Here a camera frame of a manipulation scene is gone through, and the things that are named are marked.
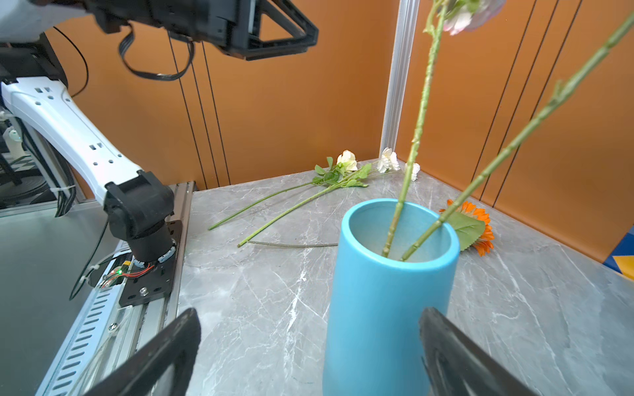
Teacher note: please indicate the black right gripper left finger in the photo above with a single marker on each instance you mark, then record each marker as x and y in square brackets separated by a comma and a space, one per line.
[165, 364]

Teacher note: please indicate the orange gerbera flower stem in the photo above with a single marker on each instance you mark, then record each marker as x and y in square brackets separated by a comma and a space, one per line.
[470, 222]

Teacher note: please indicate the teal ceramic vase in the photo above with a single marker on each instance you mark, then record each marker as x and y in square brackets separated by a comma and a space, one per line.
[372, 344]

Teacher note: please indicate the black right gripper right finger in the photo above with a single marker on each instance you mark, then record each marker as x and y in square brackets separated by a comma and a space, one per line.
[457, 366]

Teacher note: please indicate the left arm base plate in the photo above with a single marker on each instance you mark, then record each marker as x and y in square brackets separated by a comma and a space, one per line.
[158, 282]

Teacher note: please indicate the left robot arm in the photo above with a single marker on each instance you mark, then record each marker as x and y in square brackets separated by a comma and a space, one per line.
[33, 91]

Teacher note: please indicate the aluminium front rail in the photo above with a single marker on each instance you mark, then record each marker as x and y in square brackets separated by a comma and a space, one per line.
[104, 335]

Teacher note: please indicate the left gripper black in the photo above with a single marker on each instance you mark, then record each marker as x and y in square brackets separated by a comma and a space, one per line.
[250, 30]

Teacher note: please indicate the aluminium corner post left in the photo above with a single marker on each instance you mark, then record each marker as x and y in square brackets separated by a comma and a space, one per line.
[401, 55]

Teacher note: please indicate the green circuit board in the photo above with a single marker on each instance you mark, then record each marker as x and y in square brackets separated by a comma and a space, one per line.
[112, 277]

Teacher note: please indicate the white rose flower stem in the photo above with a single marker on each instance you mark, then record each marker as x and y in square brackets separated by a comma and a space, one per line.
[342, 173]

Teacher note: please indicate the cream small flower stem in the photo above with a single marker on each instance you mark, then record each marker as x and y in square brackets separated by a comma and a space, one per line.
[387, 163]

